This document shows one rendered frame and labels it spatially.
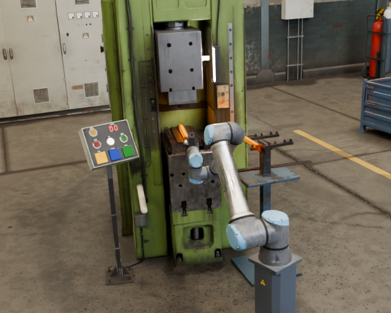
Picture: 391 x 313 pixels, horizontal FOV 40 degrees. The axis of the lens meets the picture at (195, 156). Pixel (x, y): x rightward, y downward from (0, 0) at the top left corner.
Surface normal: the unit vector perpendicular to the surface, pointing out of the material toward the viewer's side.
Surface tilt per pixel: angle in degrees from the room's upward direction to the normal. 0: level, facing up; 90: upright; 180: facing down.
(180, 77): 90
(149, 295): 0
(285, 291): 90
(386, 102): 89
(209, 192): 90
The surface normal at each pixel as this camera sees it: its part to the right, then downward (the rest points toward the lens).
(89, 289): -0.04, -0.94
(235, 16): 0.16, 0.32
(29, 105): 0.38, 0.29
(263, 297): -0.76, 0.24
